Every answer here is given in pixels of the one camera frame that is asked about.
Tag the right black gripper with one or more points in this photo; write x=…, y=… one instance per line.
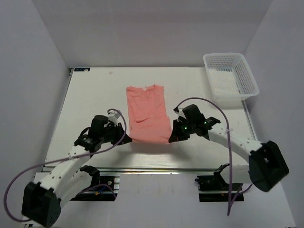
x=178, y=130

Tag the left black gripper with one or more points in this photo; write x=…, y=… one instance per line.
x=118, y=133

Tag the pink t shirt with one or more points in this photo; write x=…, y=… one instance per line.
x=148, y=119

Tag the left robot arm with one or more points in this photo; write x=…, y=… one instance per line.
x=44, y=200

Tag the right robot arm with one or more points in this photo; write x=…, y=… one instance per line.
x=265, y=164

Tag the blue table label sticker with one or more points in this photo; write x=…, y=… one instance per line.
x=81, y=69

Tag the white plastic basket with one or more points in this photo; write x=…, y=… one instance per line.
x=230, y=77

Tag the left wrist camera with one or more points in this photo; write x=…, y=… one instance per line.
x=113, y=116

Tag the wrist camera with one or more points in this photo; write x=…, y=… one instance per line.
x=113, y=116
x=179, y=112

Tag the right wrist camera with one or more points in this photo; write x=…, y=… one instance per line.
x=179, y=112

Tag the aluminium table edge rail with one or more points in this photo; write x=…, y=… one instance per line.
x=155, y=170

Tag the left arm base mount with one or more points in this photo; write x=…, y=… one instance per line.
x=103, y=187

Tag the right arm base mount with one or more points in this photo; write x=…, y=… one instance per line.
x=213, y=188

